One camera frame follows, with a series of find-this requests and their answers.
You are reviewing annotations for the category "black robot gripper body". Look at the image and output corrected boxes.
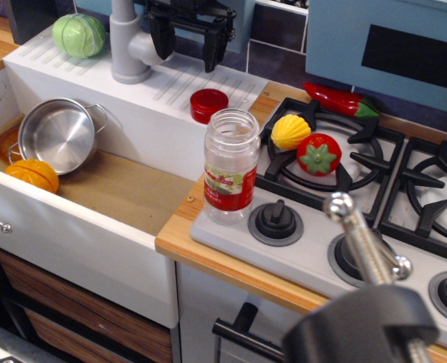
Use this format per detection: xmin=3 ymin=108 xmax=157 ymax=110
xmin=144 ymin=1 xmax=235 ymax=39

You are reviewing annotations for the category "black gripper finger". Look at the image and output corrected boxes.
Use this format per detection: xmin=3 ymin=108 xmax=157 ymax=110
xmin=148 ymin=13 xmax=176 ymax=60
xmin=203 ymin=28 xmax=228 ymax=73

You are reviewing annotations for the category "red plastic jar cap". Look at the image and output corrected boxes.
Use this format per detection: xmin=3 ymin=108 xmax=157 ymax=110
xmin=190 ymin=88 xmax=229 ymax=124

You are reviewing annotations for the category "grey toy faucet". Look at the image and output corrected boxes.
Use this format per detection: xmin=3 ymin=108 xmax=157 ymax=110
xmin=110 ymin=0 xmax=163 ymax=84

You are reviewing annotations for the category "green toy cabbage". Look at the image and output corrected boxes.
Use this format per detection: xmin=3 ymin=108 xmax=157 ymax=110
xmin=52 ymin=14 xmax=107 ymax=58

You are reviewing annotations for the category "clear plastic spice jar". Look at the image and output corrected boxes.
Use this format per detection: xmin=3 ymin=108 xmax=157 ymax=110
xmin=203 ymin=108 xmax=261 ymax=225

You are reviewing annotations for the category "red toy chili pepper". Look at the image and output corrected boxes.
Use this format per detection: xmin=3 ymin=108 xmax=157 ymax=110
xmin=303 ymin=82 xmax=380 ymax=119

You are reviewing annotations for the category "black left burner grate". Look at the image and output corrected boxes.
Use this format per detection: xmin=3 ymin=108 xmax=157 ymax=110
xmin=256 ymin=98 xmax=405 ymax=226

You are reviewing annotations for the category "black burner grate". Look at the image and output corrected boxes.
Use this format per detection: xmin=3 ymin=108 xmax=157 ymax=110
xmin=256 ymin=98 xmax=405 ymax=226
xmin=379 ymin=137 xmax=447 ymax=259

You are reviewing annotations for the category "stainless steel pot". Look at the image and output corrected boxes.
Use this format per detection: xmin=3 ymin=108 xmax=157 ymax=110
xmin=8 ymin=98 xmax=108 ymax=175

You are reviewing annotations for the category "red toy tomato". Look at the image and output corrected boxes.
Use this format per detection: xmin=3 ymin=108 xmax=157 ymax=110
xmin=296 ymin=133 xmax=342 ymax=177

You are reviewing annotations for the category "orange toy pumpkin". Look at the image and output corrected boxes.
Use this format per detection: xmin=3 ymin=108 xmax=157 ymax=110
xmin=5 ymin=159 xmax=59 ymax=194

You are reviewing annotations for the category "black left stove knob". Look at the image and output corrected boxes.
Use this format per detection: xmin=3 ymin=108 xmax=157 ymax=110
xmin=247 ymin=199 xmax=304 ymax=247

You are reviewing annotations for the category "orange plastic lid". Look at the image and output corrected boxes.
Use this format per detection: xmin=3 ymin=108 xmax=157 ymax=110
xmin=0 ymin=126 xmax=22 ymax=165

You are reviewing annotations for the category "light blue toy microwave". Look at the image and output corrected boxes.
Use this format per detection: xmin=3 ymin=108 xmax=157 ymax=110
xmin=306 ymin=0 xmax=447 ymax=112

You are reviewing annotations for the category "black middle stove knob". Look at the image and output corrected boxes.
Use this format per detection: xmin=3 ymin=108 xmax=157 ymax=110
xmin=327 ymin=228 xmax=398 ymax=289

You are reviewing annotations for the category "black right burner grate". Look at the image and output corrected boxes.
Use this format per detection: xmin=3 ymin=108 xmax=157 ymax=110
xmin=379 ymin=137 xmax=447 ymax=259

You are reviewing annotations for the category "upper wooden drawer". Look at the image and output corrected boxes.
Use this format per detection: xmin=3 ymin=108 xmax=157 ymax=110
xmin=0 ymin=249 xmax=173 ymax=357

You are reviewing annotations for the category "wooden drawer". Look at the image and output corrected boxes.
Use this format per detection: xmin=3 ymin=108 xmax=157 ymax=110
xmin=0 ymin=249 xmax=173 ymax=357
xmin=23 ymin=308 xmax=173 ymax=363

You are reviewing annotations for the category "grey clamp with chrome screw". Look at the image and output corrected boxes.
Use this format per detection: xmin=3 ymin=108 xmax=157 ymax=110
xmin=282 ymin=192 xmax=439 ymax=362

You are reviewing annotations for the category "lower wooden drawer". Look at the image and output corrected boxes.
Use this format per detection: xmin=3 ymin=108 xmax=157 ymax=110
xmin=23 ymin=308 xmax=173 ymax=363

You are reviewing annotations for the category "chrome towel rail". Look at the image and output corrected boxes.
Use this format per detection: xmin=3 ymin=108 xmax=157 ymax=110
xmin=0 ymin=221 xmax=12 ymax=234

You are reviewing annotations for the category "black oven door handle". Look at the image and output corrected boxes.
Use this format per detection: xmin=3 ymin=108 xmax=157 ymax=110
xmin=212 ymin=302 xmax=284 ymax=362

